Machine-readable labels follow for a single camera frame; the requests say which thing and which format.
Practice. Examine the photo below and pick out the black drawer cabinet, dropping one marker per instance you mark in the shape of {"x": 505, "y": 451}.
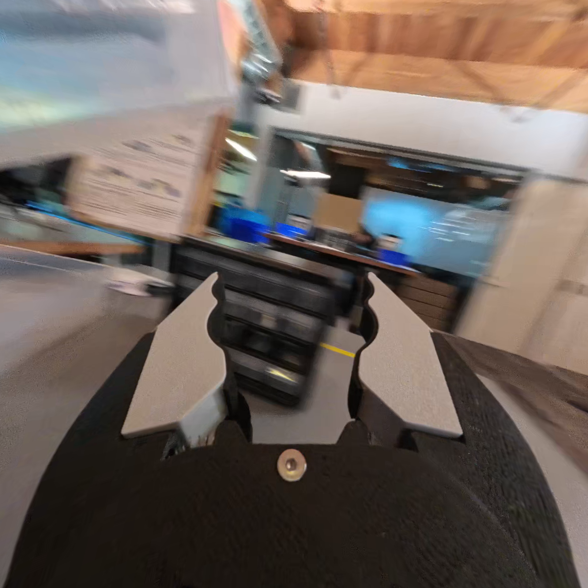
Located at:
{"x": 257, "y": 275}

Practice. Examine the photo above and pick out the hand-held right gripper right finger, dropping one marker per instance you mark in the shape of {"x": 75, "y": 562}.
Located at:
{"x": 409, "y": 367}

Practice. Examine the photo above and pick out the yellow tape strip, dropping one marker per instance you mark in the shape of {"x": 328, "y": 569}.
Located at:
{"x": 337, "y": 350}

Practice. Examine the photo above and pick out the white door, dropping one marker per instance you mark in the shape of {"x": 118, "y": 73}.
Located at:
{"x": 528, "y": 275}

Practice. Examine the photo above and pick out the wooden top office desk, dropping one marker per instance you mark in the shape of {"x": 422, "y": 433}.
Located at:
{"x": 340, "y": 252}

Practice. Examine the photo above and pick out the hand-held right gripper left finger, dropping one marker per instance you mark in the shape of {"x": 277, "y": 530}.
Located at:
{"x": 179, "y": 367}

